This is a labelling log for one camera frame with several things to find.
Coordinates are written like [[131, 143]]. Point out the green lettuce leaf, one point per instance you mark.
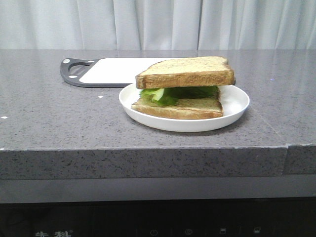
[[170, 96]]

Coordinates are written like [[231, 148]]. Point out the bread slice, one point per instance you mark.
[[185, 108], [187, 72]]

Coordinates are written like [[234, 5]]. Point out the black appliance front panel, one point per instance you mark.
[[254, 217]]

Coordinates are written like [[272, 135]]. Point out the grey white curtain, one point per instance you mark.
[[158, 24]]

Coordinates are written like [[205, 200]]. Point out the white cutting board grey rim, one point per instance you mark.
[[108, 72]]

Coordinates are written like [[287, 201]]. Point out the white round plate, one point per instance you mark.
[[233, 99]]

